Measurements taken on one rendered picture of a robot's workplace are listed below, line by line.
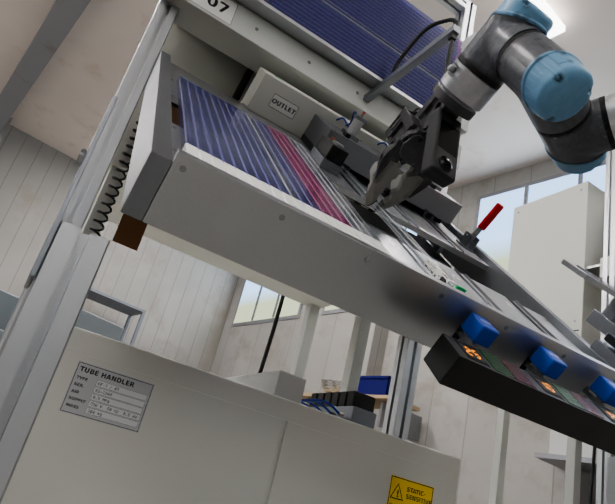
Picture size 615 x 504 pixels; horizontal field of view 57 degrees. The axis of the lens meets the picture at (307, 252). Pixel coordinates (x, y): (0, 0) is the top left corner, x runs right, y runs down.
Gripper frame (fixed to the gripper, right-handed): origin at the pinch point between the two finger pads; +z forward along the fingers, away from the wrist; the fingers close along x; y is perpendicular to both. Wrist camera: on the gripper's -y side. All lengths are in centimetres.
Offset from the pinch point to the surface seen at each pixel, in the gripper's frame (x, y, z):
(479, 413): -321, 205, 209
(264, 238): 25.3, -32.9, -5.5
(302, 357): -29, 29, 62
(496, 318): -3.1, -32.2, -8.6
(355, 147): -0.2, 21.0, 0.8
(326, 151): 7.2, 13.1, 1.4
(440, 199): -22.5, 20.9, 1.1
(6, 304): 45, 168, 230
